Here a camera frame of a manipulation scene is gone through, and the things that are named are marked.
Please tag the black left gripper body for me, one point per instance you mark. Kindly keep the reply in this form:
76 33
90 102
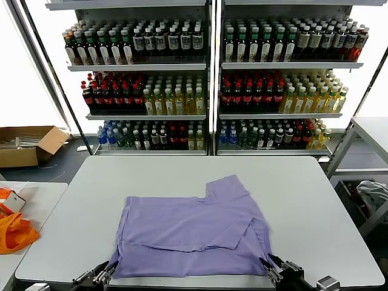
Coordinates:
88 287

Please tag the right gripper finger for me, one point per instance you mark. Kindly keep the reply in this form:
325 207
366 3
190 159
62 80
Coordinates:
283 264
269 271

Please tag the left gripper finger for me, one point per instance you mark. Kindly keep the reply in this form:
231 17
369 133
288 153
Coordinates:
109 272
94 270

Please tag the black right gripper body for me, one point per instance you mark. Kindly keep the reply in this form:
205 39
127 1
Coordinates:
291 283

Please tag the purple t-shirt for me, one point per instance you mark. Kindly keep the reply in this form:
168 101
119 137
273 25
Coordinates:
188 230

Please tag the orange cloth bag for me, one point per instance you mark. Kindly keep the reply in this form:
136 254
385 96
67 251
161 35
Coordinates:
15 236

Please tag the white side table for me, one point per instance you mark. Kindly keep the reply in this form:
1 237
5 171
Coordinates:
42 197

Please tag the dark storage crate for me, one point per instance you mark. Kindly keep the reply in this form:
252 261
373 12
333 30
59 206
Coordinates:
344 194

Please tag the red item in crate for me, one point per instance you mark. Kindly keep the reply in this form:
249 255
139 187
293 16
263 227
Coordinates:
354 190

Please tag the small white orange box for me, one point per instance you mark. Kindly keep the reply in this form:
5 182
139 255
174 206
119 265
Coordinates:
13 203

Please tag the crumpled grey white garment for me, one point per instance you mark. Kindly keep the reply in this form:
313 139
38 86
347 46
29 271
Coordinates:
371 194

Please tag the small white floor object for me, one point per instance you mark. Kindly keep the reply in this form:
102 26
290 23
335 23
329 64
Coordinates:
81 148

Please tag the white-capped dark drink bottle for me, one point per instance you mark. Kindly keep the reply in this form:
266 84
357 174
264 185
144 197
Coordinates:
288 138
185 41
155 139
261 140
327 41
149 42
279 138
339 41
137 140
173 42
350 41
163 139
146 140
138 42
197 41
160 42
270 139

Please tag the red-capped cola bottle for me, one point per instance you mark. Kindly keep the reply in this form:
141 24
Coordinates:
298 136
226 98
173 139
279 98
117 98
306 136
268 98
107 98
138 98
97 98
88 98
237 98
127 98
258 98
247 98
182 139

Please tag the yellow juice bottle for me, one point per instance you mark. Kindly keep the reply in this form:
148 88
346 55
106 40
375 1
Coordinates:
199 104
148 104
158 104
168 104
299 103
288 103
189 104
191 141
325 138
199 141
341 103
309 103
320 103
316 139
331 103
179 104

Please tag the green water bottle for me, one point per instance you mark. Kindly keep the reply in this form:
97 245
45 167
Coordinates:
128 140
120 140
252 138
242 138

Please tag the blue water bottle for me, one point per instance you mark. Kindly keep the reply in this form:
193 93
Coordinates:
102 139
232 138
111 139
223 138

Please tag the open cardboard box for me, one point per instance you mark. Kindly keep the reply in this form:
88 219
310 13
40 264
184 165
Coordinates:
18 157

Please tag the clear plastic packaging bundle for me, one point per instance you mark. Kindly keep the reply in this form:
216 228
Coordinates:
27 142

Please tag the light grey side table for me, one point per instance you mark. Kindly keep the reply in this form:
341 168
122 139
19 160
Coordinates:
373 127

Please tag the grey metal shelf unit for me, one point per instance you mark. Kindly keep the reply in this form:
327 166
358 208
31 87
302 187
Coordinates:
136 67
291 65

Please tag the beige-label dark drink bottle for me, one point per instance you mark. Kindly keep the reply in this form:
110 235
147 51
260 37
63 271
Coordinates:
303 41
315 41

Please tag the white-capped red drink bottle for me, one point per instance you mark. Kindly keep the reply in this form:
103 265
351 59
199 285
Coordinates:
360 41

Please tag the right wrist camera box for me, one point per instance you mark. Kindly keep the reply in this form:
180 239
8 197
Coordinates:
329 283

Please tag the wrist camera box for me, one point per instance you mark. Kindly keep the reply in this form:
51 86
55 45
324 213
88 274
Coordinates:
38 288
329 283

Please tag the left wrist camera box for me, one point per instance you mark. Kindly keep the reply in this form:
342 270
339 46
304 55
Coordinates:
38 288

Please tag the black slanted frame pole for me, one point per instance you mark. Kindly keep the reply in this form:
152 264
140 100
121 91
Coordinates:
55 75
365 91

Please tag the grey window frame post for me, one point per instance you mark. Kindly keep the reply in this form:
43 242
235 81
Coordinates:
43 75

